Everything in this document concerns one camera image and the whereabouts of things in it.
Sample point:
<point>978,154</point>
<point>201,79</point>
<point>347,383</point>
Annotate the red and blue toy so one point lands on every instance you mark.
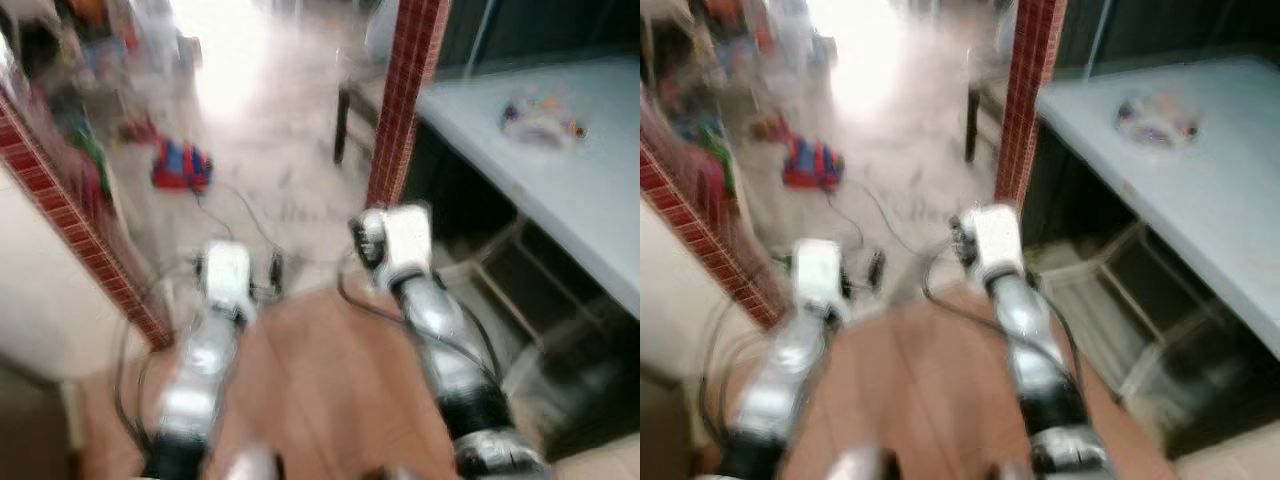
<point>812,165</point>
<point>180,168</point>

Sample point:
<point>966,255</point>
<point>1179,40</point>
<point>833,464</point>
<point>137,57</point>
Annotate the plate of colourful items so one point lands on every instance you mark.
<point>1155,122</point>
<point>540,125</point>

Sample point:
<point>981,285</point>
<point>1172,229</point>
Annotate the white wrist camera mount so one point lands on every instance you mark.
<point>995,240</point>
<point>405,240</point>
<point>818,275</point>
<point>228,275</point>

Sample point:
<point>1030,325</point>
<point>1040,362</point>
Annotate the dark robot right leg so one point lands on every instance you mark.
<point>390,474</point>

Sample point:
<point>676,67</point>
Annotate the green cloth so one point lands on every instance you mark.
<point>95,155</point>
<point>718,150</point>

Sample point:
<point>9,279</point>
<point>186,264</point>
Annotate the light blue table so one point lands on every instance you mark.
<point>580,200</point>
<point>1200,230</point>

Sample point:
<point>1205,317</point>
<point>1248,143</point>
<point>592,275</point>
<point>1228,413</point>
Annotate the white frame rack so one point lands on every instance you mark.
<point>1075,300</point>
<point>480,262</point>

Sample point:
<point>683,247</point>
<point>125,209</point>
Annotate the dark wooden chair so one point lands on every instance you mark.
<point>341,130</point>
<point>972,125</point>

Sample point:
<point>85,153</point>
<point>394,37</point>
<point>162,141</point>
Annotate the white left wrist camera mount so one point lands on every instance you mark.
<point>228,275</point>
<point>818,275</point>

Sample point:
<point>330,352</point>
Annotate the grey robot left leg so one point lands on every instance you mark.
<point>250,465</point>
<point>862,466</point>

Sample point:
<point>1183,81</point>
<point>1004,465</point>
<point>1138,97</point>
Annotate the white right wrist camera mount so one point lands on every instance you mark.
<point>405,240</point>
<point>995,240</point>

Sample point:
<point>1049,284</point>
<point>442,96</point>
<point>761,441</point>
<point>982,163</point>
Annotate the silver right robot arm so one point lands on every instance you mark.
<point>440,340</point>
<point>1035,335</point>

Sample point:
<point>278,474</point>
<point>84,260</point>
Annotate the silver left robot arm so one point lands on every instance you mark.
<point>195,380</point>
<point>785,385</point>

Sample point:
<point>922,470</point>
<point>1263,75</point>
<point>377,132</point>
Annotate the red tiled pillar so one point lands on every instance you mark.
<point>405,100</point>
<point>1030,100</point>

